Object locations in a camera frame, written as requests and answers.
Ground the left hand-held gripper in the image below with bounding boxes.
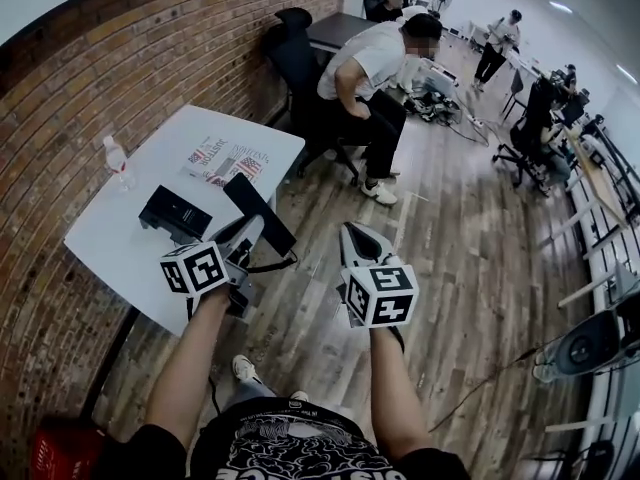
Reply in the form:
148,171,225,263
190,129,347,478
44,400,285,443
159,215,266,320

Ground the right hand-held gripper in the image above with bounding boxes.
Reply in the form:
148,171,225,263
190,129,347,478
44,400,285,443
338,221,420,330

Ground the black telephone handset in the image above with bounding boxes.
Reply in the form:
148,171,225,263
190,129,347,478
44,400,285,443
222,172,298,258

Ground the black telephone base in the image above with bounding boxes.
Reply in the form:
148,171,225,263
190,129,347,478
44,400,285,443
138,184,213,243

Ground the person's right forearm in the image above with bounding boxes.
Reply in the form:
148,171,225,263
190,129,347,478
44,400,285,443
368,325,437,465

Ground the person's left forearm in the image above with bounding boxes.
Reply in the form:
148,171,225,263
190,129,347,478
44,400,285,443
143,287,237,452

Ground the flag printed newspaper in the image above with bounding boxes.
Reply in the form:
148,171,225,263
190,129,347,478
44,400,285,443
180,134,274,188

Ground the clear plastic water bottle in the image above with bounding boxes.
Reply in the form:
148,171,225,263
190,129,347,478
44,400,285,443
101,135,138,194

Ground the person's grey trouser leg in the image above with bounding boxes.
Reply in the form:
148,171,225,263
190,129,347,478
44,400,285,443
233,377,277,407

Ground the black mesh office chair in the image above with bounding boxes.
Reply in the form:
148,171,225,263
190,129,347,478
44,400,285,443
261,7,362,185

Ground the white box device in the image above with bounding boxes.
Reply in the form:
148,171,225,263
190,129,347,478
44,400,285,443
418,64,460,95

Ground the black table leg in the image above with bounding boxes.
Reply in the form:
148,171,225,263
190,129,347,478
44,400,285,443
81,306,140,422

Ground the person's black printed t-shirt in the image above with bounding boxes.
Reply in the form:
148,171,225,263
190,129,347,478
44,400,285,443
97,396,474,480

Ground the grey chair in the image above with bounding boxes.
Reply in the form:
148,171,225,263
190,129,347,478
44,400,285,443
501,69,527,120

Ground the black desk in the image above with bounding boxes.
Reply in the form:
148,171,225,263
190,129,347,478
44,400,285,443
306,11,382,55

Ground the black floor fan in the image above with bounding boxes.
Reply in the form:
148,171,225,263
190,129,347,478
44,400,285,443
531,309,640,385

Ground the wooden board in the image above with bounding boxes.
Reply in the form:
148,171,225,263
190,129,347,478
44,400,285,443
563,126,630,230

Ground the red plastic basket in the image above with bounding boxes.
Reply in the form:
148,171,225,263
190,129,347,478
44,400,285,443
30,416,107,480

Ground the pile of black cables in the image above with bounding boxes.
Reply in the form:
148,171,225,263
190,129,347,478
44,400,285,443
403,89,464,125

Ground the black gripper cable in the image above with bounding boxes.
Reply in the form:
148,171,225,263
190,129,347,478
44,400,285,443
206,365,225,419

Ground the thin black floor cable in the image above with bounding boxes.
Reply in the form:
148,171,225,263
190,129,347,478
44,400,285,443
428,336,569,433

